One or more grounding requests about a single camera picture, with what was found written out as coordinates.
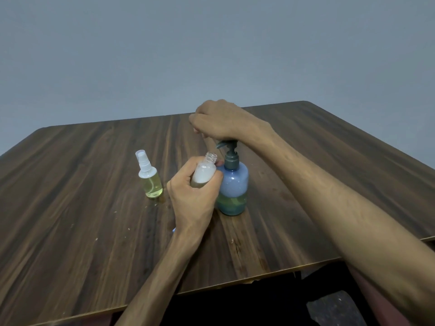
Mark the person's left forearm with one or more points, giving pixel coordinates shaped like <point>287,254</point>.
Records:
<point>151,285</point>

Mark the blue green pump bottle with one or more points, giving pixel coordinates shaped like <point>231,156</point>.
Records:
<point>232,190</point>

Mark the person's right forearm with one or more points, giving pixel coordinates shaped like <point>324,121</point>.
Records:
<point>350,207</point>

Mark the person's right hand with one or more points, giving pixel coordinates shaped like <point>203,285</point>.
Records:
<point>226,120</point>

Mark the white spray cap with tube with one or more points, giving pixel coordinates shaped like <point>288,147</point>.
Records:
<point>143,159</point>

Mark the clear small bottle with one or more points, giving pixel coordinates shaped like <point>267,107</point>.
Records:
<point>152,185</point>

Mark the blue-capped small spray bottle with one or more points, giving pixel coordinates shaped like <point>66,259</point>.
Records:
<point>204,171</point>

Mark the maroon table leg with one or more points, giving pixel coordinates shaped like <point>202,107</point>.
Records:
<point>374,298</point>

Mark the person's left hand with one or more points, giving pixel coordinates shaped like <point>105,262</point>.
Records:
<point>190,203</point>

